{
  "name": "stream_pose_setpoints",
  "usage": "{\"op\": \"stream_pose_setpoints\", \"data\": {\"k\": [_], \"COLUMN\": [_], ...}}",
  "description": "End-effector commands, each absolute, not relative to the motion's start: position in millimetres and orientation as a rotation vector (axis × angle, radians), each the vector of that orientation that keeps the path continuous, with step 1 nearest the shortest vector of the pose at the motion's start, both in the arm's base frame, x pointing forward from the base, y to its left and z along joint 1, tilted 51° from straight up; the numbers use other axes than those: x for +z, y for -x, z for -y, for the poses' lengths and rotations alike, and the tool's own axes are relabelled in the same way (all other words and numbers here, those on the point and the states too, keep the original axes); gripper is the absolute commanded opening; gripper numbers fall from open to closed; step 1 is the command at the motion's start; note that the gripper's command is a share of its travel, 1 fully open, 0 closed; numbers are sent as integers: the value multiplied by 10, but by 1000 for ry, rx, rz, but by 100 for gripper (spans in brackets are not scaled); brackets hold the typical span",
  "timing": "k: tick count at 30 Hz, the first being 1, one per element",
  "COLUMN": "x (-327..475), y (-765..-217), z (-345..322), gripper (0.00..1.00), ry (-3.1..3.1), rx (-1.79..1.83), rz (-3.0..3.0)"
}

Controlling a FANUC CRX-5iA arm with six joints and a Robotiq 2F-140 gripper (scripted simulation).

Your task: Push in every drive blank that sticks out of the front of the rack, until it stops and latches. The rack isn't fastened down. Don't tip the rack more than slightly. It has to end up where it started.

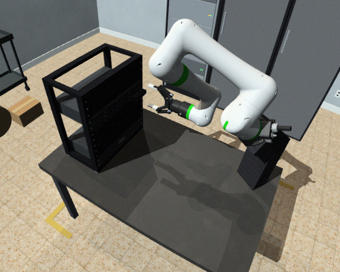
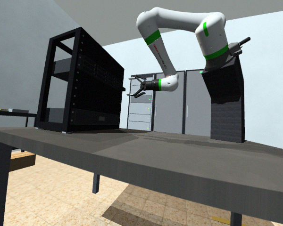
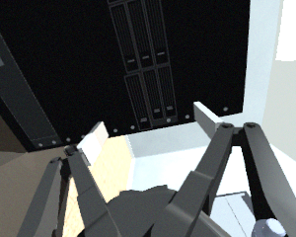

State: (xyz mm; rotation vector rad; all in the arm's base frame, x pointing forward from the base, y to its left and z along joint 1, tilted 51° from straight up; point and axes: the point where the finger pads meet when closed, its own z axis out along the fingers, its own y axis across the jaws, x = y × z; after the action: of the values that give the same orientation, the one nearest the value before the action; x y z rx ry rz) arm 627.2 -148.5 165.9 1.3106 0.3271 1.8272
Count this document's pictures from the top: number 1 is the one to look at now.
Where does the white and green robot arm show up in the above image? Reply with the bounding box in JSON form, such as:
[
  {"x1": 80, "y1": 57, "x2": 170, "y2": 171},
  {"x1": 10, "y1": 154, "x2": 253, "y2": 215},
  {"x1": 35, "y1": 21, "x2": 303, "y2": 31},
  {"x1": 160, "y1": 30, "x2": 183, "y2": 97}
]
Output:
[{"x1": 148, "y1": 19, "x2": 292, "y2": 146}]

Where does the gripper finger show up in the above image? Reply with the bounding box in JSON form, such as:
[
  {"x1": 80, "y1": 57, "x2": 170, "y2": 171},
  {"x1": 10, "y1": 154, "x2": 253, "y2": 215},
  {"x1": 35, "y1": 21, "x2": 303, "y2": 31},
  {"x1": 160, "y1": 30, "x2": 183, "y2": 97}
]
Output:
[
  {"x1": 148, "y1": 103, "x2": 172, "y2": 114},
  {"x1": 148, "y1": 84, "x2": 173, "y2": 104}
]

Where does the black server rack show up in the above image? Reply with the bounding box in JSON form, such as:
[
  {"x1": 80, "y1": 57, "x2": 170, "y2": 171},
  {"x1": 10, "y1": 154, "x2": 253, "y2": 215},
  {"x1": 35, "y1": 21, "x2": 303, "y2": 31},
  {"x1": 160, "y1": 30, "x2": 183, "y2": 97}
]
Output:
[{"x1": 42, "y1": 43, "x2": 146, "y2": 173}]

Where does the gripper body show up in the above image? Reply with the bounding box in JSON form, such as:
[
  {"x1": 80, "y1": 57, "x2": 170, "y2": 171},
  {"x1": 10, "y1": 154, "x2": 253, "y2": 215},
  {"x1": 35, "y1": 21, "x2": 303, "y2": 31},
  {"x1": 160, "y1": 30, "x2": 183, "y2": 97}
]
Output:
[{"x1": 164, "y1": 98, "x2": 182, "y2": 114}]

